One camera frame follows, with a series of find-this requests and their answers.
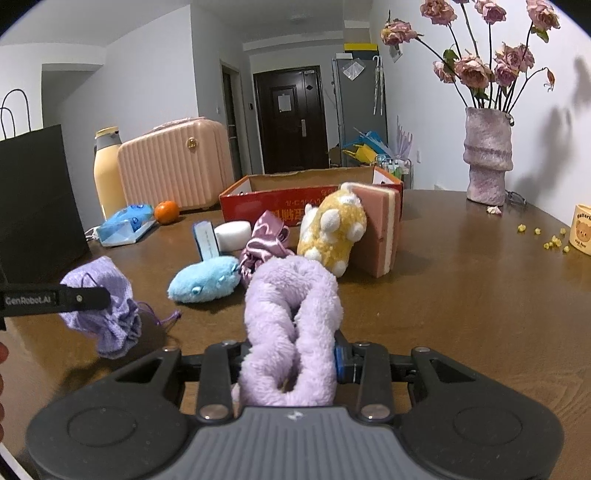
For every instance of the blue plush fish toy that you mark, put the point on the blue plush fish toy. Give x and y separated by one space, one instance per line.
205 281

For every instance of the orange thermos bottle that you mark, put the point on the orange thermos bottle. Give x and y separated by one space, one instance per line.
106 171

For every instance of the dark entrance door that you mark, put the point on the dark entrance door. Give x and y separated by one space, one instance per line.
291 113

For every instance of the lavender fluffy headband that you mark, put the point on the lavender fluffy headband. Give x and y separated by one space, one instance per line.
292 311

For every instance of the blue wet wipes pack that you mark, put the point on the blue wet wipes pack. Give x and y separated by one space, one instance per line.
126 226

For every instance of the black paper shopping bag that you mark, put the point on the black paper shopping bag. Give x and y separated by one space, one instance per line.
41 231

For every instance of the pink layered sponge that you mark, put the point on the pink layered sponge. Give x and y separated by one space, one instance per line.
376 251

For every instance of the wire storage cart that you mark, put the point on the wire storage cart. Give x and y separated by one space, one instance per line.
398 167

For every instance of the purple textured vase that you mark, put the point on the purple textured vase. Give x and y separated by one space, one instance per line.
488 150

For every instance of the orange tangerine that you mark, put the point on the orange tangerine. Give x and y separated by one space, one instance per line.
166 212

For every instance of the white round foam puff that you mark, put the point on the white round foam puff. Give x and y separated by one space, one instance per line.
233 236

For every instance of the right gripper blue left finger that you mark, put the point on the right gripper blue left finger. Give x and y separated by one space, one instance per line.
236 351

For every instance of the dried pink rose bouquet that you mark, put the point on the dried pink rose bouquet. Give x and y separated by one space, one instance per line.
496 77

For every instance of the person's left hand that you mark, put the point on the person's left hand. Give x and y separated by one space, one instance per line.
4 353

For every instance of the yellow box on refrigerator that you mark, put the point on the yellow box on refrigerator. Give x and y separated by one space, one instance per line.
360 47

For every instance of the yellow plush cat toy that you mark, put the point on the yellow plush cat toy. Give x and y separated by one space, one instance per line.
329 232

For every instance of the red cardboard box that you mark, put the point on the red cardboard box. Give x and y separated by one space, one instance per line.
285 195

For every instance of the blue handkerchief tissue pack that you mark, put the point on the blue handkerchief tissue pack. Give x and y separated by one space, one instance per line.
206 241

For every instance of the purple satin scrunchie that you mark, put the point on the purple satin scrunchie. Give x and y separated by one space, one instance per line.
268 241

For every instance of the grey refrigerator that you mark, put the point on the grey refrigerator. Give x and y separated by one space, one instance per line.
354 82

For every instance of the lavender drawstring pouch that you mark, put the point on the lavender drawstring pouch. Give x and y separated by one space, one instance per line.
116 327

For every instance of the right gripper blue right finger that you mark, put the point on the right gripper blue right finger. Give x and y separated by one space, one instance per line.
345 359

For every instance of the cream bear mug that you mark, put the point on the cream bear mug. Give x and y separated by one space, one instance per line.
580 233

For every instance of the black eyeglasses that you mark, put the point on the black eyeglasses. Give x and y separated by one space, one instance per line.
515 198

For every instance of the pink ribbed suitcase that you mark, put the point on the pink ribbed suitcase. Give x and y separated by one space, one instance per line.
186 161

